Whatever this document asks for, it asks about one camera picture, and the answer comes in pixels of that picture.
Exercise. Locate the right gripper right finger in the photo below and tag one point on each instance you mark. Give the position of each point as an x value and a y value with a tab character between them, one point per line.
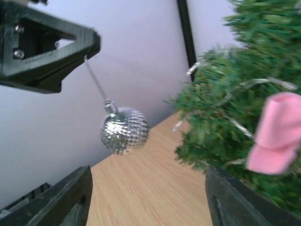
231	203

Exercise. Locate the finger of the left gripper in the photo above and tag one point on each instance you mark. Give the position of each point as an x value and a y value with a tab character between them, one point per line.
33	41
44	79

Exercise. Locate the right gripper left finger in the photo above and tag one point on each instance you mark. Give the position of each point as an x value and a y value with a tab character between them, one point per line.
64	204

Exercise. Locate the pink fabric bow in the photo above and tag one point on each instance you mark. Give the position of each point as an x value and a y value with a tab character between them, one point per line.
278	135

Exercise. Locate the small green christmas tree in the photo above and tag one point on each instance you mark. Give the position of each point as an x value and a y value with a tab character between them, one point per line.
224	102

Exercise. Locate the silver glitter ball ornament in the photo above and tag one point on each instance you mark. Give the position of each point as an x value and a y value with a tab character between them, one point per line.
124	129

